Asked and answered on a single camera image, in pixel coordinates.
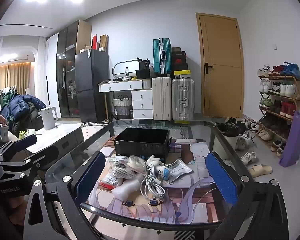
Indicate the black refrigerator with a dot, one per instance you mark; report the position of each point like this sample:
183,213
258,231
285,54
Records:
91,80

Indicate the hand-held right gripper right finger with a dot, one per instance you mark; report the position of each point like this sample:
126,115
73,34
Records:
222,177

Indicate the dark glass cabinet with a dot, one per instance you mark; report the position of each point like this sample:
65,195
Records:
65,75

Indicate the white carton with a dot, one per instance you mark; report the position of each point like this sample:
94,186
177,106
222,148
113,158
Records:
4,133

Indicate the white and blue plush toy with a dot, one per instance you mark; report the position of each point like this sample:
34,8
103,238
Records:
157,165

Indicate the silver foil packet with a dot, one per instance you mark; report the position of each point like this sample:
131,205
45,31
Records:
178,170

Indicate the pile of shoes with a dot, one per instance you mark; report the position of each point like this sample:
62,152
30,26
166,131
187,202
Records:
235,130

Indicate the beige slippers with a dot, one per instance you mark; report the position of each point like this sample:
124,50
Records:
261,170

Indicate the green crumpled bag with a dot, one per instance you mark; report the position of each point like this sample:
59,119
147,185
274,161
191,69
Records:
27,134

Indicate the blue down jacket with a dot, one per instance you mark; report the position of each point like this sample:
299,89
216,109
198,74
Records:
20,107

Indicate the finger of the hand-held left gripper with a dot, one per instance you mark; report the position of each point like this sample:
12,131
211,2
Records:
32,158
25,141

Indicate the white ribbed canister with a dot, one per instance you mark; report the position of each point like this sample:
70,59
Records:
147,83

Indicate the teal suitcase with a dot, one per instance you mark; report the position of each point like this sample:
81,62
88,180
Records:
162,55

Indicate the brown cardboard box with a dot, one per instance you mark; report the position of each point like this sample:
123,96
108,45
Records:
103,43

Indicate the white desk with drawers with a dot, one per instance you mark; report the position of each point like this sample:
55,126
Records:
142,102

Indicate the black storage box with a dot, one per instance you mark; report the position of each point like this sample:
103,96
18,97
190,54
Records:
142,143

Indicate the tan curtain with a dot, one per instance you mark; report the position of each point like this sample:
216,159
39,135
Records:
15,77

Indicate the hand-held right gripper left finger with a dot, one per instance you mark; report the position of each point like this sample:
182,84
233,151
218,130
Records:
90,175

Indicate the black bag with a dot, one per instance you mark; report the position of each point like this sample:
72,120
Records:
143,67

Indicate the white coffee table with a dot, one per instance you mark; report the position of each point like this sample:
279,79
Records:
57,137

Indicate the wicker basket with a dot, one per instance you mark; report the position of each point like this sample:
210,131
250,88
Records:
121,106

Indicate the red and white packet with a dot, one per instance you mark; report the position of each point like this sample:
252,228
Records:
108,182

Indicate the white sneaker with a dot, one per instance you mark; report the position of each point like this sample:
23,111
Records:
248,157

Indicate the wooden shoe rack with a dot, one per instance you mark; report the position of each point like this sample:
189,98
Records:
280,97

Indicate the white electric kettle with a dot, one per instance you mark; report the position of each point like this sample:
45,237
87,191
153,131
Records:
48,118

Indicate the white plastic wrap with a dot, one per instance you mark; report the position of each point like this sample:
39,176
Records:
127,188

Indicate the clear water bottle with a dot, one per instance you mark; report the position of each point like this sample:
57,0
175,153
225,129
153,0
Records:
127,73

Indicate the wooden door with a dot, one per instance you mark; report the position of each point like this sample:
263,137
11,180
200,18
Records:
222,65

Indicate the black and red shoe box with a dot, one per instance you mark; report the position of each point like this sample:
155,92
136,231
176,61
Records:
178,61

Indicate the beige suitcase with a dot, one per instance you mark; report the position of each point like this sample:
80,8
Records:
161,97

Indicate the silver suitcase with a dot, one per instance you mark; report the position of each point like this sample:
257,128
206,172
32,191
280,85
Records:
183,98

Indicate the yellow and black shoe box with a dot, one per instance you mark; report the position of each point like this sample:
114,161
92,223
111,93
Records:
182,74

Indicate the oval mirror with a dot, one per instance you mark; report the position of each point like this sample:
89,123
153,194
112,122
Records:
121,63

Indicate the purple yoga mat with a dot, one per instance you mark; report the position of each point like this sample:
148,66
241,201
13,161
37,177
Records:
295,140

